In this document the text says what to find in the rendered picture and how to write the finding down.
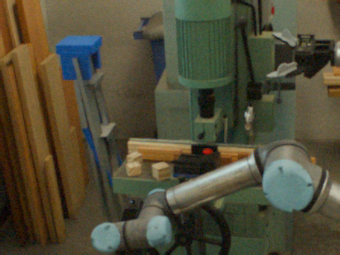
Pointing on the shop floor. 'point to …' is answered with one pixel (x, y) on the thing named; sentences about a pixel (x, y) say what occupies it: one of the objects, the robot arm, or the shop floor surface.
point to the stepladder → (92, 55)
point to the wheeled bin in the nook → (152, 30)
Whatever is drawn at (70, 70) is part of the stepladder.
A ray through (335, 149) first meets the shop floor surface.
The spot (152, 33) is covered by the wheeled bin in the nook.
